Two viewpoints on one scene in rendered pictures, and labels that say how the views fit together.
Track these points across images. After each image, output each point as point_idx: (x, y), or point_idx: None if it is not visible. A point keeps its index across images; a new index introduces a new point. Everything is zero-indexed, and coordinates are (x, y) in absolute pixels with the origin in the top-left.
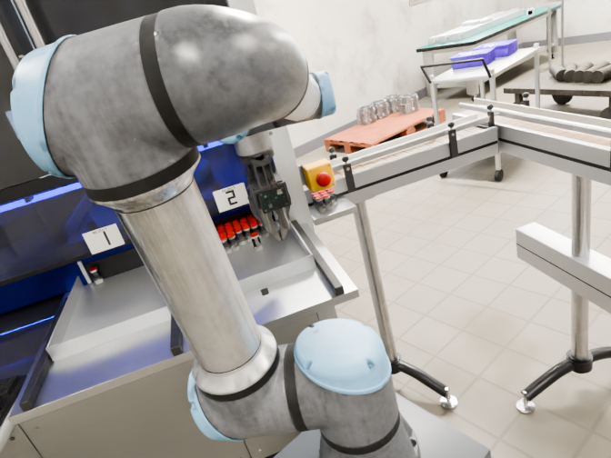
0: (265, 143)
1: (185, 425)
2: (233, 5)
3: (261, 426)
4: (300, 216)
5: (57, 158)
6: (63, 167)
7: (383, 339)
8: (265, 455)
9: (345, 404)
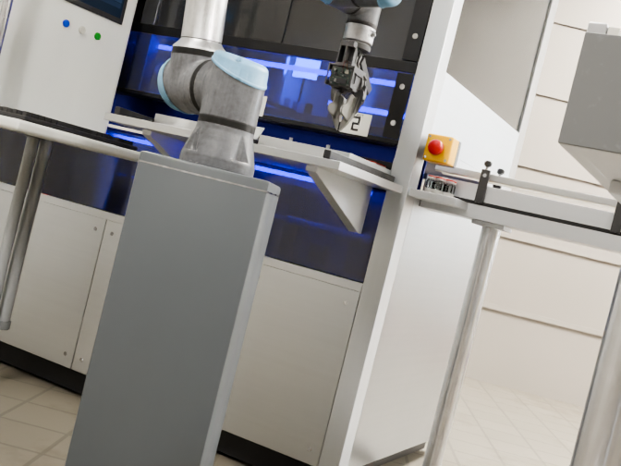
0: (361, 34)
1: None
2: None
3: (177, 80)
4: (400, 177)
5: None
6: None
7: (431, 432)
8: (225, 428)
9: (213, 75)
